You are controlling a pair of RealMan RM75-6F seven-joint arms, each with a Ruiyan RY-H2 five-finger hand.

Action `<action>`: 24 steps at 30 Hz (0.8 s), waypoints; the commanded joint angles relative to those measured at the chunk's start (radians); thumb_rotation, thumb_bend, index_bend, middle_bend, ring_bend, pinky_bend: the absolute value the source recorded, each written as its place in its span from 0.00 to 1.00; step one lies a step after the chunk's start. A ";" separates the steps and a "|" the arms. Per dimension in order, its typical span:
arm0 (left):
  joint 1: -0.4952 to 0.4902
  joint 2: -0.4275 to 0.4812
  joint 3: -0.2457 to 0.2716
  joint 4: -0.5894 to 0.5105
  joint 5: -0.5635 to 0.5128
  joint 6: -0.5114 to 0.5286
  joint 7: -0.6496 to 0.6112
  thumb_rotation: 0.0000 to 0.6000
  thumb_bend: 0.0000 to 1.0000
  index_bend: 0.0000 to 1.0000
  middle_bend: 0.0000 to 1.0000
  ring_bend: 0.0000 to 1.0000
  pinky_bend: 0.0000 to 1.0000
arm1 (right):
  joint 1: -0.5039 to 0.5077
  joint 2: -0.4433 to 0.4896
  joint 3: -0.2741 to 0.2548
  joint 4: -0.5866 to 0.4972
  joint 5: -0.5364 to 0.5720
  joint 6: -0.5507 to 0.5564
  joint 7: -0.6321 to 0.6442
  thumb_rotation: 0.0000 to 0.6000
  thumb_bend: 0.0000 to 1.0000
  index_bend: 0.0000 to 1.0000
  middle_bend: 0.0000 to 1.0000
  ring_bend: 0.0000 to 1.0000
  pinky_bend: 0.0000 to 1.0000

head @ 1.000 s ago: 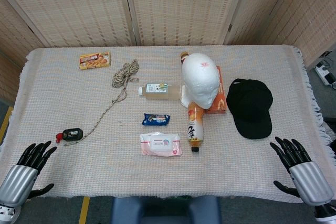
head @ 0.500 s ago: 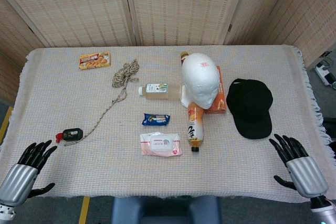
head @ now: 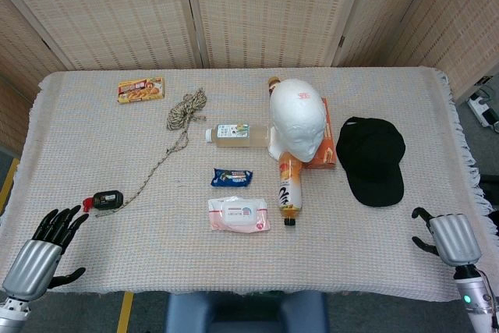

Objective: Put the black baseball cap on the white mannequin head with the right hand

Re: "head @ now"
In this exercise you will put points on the white foam mannequin head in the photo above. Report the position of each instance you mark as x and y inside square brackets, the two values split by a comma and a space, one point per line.
[298, 120]

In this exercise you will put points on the clear tea bottle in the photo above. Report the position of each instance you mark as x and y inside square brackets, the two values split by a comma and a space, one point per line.
[236, 136]

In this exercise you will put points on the woven folding screen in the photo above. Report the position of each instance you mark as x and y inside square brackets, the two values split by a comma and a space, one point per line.
[249, 9]

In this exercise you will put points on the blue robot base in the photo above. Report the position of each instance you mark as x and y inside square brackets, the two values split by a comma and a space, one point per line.
[245, 311]

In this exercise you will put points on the pink wet wipes pack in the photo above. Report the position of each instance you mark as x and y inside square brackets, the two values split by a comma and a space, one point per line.
[238, 214]

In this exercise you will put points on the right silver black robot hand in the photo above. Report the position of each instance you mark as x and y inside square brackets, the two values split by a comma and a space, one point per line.
[454, 236]

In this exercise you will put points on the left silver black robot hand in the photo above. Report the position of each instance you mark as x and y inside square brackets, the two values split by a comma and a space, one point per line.
[39, 259]

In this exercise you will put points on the black cap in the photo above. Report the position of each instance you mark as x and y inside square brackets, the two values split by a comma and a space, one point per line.
[372, 161]

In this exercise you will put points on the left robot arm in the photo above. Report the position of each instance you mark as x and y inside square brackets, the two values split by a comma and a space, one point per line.
[11, 309]

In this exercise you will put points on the woven white tablecloth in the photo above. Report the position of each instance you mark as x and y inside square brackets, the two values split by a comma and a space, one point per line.
[156, 255]

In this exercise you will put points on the yellow curry box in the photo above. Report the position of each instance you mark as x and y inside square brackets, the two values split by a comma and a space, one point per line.
[141, 90]

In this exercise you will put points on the orange cardboard box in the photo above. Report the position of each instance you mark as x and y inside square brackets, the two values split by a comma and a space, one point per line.
[327, 142]

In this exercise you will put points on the blue snack packet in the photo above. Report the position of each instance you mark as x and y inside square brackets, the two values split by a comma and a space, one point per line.
[232, 178]

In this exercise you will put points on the white power strip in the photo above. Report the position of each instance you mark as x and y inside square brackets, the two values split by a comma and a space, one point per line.
[483, 108]

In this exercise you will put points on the black red tape measure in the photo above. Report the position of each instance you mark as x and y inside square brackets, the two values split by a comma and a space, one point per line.
[106, 199]

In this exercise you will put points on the orange juice bottle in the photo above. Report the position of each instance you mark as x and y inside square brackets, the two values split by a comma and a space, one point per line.
[290, 188]

